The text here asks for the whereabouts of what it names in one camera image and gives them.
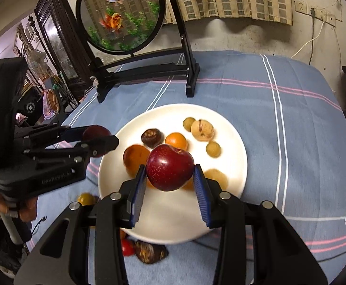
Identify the tan round fruit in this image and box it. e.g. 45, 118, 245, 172
184, 168, 230, 192

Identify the yellow orange citrus fruit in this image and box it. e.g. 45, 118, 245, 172
77, 193, 97, 206

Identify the large orange tangerine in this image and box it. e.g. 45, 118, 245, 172
123, 144, 150, 178

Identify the dark purple mangosteen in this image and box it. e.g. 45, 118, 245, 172
141, 128, 163, 149

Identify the red plum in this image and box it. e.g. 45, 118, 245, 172
146, 144, 194, 192

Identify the small yellow longan fruit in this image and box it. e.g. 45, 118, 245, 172
183, 117, 196, 132

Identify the person's left hand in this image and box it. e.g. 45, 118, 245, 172
0, 195, 38, 222

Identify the dark cherry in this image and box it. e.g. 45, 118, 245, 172
82, 125, 111, 158

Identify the white round plate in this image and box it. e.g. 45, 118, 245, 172
98, 104, 248, 244

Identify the small orange mandarin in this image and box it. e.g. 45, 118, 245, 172
165, 132, 188, 151

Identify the blue striped tablecloth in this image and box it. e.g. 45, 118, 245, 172
27, 50, 346, 285

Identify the round goldfish screen ornament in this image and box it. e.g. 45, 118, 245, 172
75, 0, 200, 102

